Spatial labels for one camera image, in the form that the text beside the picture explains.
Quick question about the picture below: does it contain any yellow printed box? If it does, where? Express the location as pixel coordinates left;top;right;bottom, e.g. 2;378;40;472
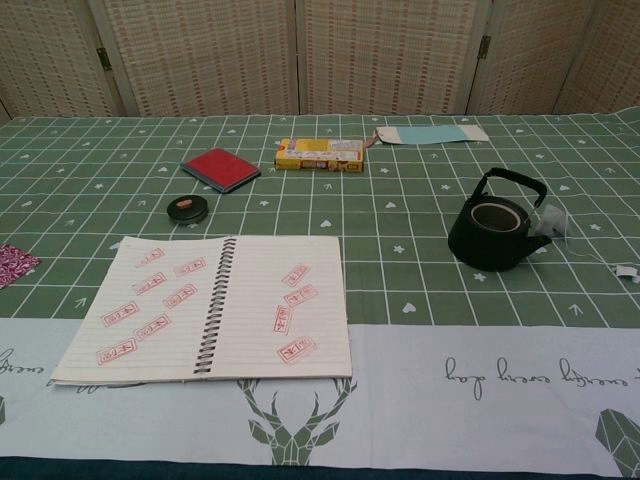
274;138;365;174

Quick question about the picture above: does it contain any blue and white bookmark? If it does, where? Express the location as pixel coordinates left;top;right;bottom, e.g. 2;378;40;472
367;125;490;148

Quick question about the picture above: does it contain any black tape roll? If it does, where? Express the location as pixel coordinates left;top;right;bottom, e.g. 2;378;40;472
166;195;208;226

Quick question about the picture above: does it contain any open spiral notebook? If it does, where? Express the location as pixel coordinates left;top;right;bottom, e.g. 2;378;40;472
51;235;355;389

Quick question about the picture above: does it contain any black cast iron teapot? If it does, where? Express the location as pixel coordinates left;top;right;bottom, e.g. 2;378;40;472
447;168;554;273

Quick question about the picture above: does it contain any green grid tablecloth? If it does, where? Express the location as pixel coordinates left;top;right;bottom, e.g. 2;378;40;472
0;107;640;480

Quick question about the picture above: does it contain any woven folding screen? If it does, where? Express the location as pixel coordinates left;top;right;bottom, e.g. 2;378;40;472
0;0;640;121

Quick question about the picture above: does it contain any red ink pad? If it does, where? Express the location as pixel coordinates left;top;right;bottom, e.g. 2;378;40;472
180;148;262;194

